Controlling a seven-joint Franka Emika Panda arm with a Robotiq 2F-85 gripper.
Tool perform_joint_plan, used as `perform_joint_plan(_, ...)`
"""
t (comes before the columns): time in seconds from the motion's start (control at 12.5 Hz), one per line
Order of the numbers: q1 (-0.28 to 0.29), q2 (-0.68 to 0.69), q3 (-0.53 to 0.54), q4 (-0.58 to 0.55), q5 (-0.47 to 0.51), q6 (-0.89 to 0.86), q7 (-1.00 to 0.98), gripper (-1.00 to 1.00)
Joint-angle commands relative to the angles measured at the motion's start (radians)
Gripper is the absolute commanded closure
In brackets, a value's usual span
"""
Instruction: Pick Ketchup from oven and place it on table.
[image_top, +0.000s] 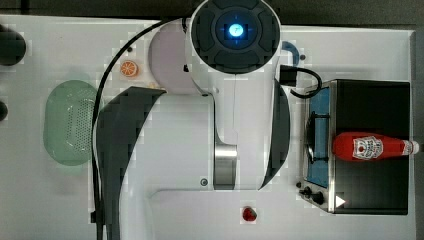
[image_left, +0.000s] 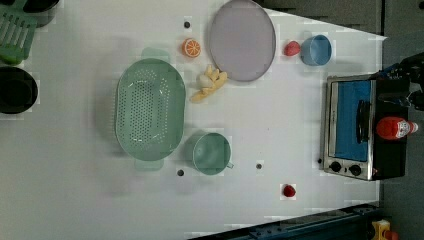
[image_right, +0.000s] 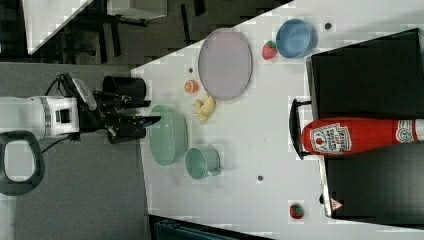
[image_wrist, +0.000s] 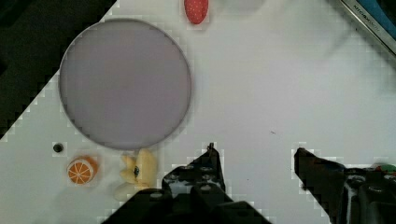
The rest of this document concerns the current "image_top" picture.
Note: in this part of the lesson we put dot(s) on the small black knob left edge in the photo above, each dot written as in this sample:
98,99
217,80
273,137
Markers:
3,111

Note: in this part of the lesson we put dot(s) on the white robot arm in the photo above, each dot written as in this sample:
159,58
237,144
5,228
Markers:
233,133

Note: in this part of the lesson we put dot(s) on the lilac round plate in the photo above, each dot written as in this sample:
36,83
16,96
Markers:
167,59

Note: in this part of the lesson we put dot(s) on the orange slice toy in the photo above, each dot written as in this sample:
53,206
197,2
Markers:
129,68

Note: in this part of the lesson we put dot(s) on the blue cup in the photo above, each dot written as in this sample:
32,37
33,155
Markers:
287,46

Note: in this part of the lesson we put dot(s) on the black toaster oven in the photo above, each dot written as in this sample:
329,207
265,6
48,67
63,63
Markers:
362,186

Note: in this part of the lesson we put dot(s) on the green perforated colander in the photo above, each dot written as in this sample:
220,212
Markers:
68,122

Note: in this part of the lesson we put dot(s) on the red strawberry toy front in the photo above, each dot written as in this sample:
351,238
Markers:
249,214

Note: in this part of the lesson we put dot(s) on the red plush ketchup bottle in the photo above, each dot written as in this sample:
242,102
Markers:
363,146

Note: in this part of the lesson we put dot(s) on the black round object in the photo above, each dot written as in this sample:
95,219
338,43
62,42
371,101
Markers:
12,46

